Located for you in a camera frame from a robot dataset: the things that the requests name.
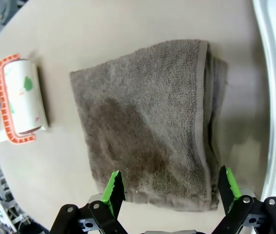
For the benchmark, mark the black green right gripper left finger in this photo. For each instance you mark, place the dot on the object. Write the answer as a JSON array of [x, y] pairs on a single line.
[[111, 192]]

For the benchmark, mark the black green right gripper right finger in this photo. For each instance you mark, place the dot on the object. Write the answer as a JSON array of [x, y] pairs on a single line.
[[230, 190]]

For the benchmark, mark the brown terry towel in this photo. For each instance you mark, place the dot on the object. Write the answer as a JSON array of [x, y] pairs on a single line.
[[140, 109]]

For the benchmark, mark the white lint roller stand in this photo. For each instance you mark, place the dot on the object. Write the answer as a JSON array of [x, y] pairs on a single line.
[[44, 102]]

